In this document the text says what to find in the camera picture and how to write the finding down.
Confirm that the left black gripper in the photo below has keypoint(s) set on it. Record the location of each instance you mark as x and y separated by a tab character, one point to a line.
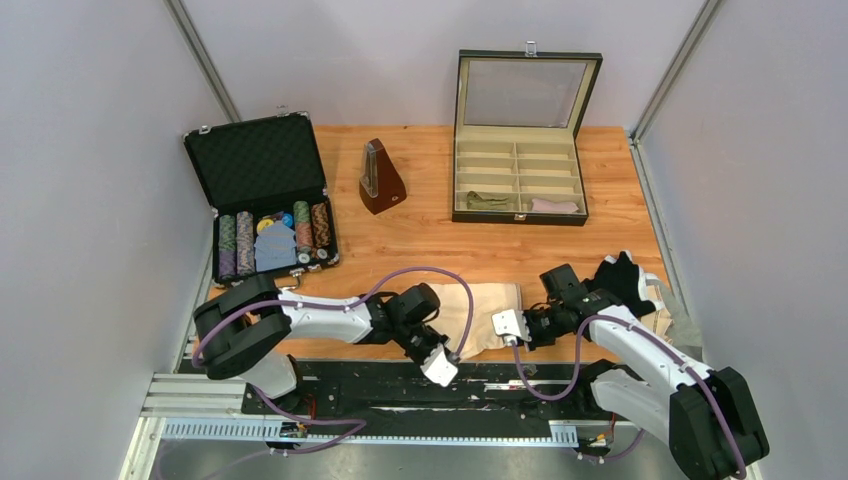
437	338

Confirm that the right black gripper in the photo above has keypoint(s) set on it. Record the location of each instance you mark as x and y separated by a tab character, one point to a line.
535	343

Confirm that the beige underwear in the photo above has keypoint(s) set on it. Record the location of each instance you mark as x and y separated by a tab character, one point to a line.
489	299

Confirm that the olive green white underwear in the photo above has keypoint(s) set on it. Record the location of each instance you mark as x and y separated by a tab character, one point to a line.
483	201

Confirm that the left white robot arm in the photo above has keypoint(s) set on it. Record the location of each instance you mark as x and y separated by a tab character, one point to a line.
239	331

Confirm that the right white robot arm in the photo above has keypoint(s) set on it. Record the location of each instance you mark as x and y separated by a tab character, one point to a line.
707	417

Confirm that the black underwear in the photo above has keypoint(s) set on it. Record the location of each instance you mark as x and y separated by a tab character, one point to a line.
627	281

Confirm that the tan striped waistband underwear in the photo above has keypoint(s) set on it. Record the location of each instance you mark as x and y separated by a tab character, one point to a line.
660	320

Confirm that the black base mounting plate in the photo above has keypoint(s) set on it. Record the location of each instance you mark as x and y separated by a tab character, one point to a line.
485	400

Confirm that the pink cloth in box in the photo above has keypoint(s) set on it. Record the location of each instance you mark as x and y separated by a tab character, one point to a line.
541	205

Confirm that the grey cloth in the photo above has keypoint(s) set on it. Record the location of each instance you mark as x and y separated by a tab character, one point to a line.
682	332

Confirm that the green red chip stack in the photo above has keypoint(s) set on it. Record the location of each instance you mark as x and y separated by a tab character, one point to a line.
303	231

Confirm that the wooden metronome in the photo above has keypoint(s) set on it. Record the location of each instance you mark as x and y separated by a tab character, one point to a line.
380	185

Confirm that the orange black chip stack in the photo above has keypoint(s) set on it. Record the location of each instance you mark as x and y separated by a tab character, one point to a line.
321	229

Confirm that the blue playing cards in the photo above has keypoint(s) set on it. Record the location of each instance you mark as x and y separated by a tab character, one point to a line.
275	247

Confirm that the black poker chip case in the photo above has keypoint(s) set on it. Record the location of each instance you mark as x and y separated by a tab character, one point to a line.
262	166

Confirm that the yellow dealer chip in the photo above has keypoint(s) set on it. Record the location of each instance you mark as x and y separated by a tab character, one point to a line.
263	224

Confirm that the purple grey chip stack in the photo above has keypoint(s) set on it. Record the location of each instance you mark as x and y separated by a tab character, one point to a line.
245	260

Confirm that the black compartment display box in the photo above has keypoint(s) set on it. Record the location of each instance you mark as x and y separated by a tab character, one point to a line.
517	118

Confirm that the green purple chip stack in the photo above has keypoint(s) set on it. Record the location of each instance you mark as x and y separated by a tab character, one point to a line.
227	247

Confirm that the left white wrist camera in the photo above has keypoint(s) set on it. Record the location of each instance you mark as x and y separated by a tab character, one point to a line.
438	366

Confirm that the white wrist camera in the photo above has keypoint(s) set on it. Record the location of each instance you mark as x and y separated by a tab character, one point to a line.
438	366
509	326

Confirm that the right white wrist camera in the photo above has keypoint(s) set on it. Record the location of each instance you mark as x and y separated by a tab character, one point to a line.
509	326

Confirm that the aluminium frame rail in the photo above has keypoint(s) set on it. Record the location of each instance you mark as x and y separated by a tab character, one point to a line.
192	428

